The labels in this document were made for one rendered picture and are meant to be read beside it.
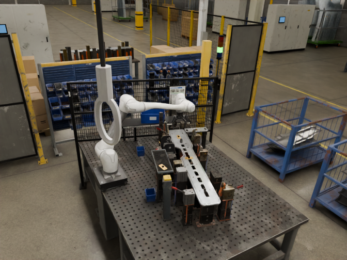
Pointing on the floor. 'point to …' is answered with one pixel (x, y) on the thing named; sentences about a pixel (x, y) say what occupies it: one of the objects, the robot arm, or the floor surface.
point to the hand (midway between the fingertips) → (178, 127)
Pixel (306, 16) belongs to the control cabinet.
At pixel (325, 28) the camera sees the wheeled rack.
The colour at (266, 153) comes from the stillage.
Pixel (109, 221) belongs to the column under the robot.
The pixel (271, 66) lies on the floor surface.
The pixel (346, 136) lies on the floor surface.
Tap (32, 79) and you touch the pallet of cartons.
